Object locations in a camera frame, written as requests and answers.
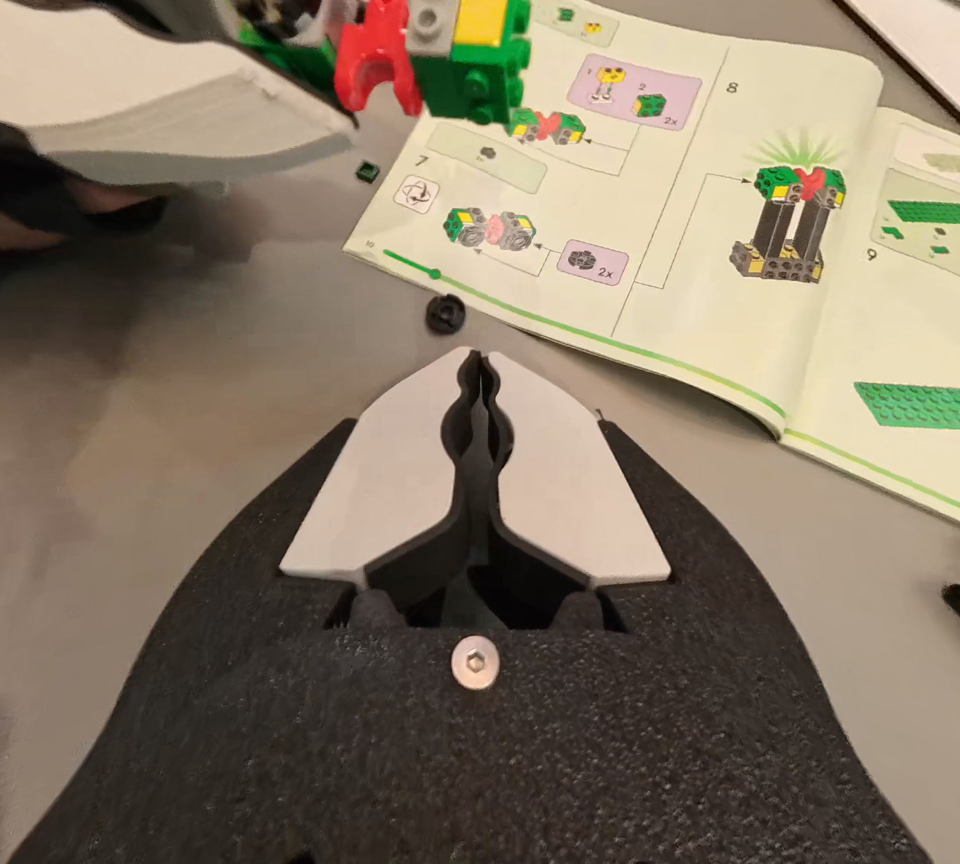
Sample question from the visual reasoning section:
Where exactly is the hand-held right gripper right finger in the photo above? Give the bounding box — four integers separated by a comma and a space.
482, 351, 674, 618

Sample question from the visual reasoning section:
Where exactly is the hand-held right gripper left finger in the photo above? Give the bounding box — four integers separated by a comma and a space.
279, 347, 494, 618

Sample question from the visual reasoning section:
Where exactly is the green red toy brick assembly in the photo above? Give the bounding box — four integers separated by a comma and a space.
333, 0, 535, 126

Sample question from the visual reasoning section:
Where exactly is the grey desk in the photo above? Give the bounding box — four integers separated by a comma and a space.
0, 0, 960, 843

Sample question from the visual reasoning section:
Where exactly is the green toy plate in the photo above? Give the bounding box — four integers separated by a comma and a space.
238, 24, 339, 93

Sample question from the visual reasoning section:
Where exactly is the toy brick instruction booklet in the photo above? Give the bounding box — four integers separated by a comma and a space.
342, 0, 960, 524

